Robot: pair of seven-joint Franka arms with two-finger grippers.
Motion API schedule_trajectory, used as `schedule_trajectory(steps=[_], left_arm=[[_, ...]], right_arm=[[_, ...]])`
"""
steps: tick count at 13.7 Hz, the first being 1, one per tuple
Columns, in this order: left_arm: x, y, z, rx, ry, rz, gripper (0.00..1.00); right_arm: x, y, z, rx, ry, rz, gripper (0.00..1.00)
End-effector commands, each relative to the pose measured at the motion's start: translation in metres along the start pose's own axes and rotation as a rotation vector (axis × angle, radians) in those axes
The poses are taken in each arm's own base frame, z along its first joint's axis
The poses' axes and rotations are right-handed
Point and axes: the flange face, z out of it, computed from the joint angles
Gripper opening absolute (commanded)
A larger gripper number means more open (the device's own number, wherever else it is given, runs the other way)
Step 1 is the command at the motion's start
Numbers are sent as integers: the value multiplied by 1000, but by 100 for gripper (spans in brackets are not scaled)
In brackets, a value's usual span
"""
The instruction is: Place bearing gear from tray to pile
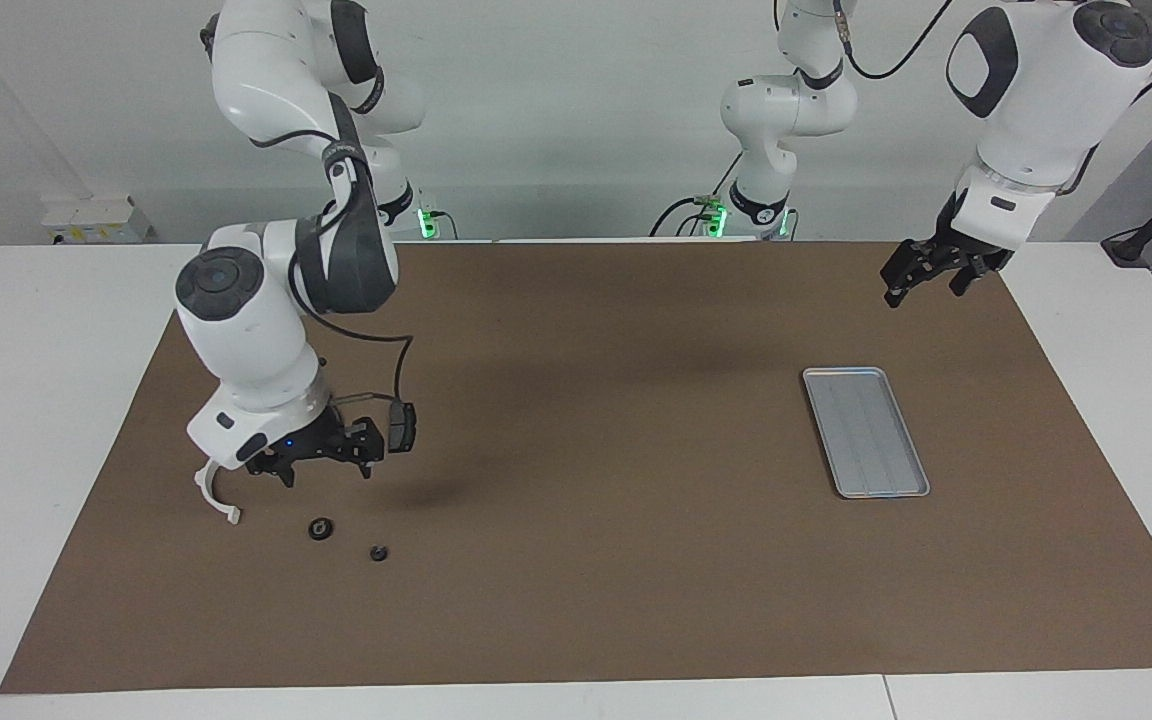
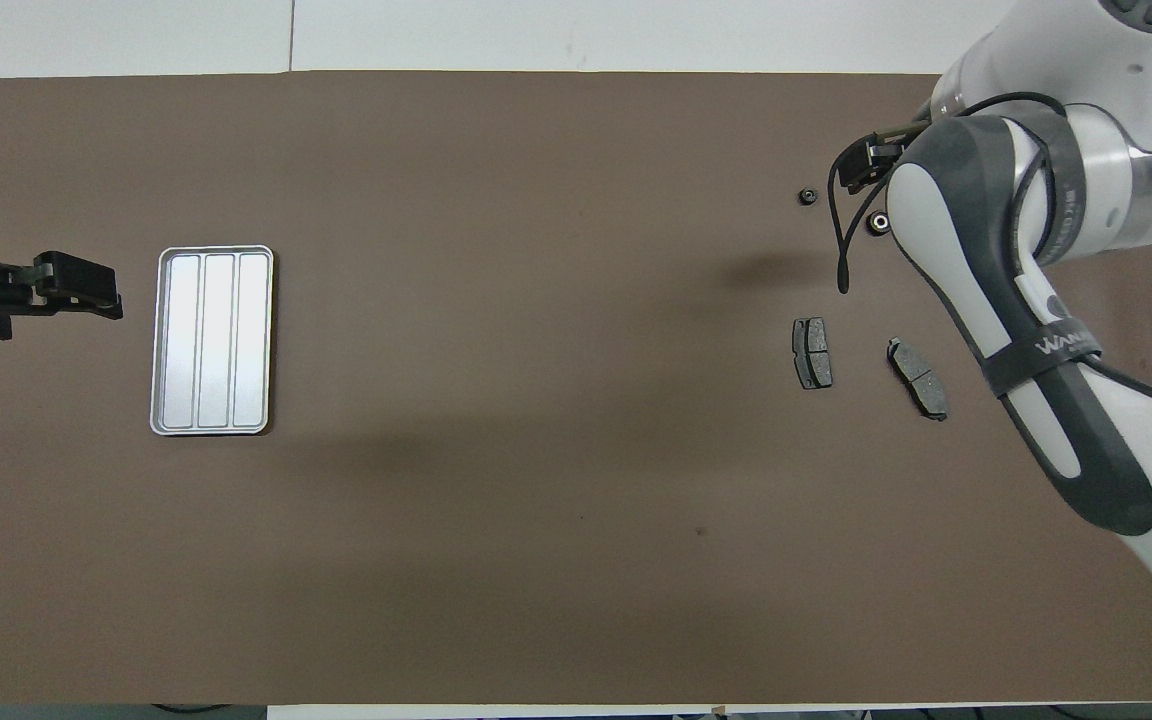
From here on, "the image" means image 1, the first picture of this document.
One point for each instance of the white power strip box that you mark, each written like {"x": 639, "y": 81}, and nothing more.
{"x": 96, "y": 220}

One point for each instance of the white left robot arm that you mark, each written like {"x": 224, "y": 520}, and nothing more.
{"x": 1046, "y": 100}

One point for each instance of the white curved plastic bracket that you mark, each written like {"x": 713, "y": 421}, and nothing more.
{"x": 208, "y": 495}

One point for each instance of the silver metal tray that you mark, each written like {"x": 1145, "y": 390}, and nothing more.
{"x": 876, "y": 460}

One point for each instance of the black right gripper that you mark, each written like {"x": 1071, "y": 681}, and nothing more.
{"x": 321, "y": 445}

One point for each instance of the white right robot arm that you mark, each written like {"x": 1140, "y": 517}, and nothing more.
{"x": 246, "y": 340}

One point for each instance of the rectangular grey brake pad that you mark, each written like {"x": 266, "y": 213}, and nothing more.
{"x": 402, "y": 427}

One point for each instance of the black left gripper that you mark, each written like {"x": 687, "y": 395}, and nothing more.
{"x": 961, "y": 245}

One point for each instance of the large black bearing gear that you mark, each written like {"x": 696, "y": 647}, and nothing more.
{"x": 321, "y": 528}

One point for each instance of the brown table mat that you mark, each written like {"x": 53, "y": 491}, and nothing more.
{"x": 586, "y": 580}

